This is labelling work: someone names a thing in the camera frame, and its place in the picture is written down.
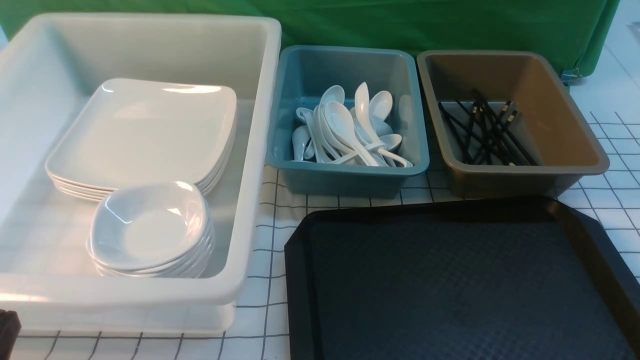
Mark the large white plastic bin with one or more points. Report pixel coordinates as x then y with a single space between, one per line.
48 71

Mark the teal plastic bin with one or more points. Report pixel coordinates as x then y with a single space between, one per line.
304 74

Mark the white bowl tray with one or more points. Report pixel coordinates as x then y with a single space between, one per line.
143 227

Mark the pile of white spoons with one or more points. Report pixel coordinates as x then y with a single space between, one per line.
332 134

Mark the large white square plate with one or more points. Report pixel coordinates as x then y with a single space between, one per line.
133 132

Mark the brown plastic bin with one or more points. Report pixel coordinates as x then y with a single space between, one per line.
551 125

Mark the pile of black chopsticks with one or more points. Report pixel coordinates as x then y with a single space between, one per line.
483 134

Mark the stack of white plates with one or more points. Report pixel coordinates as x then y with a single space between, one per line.
96 195

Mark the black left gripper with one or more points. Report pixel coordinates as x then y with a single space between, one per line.
10 327

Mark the black serving tray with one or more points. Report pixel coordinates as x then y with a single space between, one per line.
518 278

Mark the white grid tablecloth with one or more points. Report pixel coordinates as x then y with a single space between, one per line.
270 280

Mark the stack of white bowls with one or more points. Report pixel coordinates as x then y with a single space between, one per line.
191 265

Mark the green cloth backdrop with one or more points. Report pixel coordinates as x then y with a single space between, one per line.
570 34

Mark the metal binder clip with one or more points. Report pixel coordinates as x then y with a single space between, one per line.
571 77

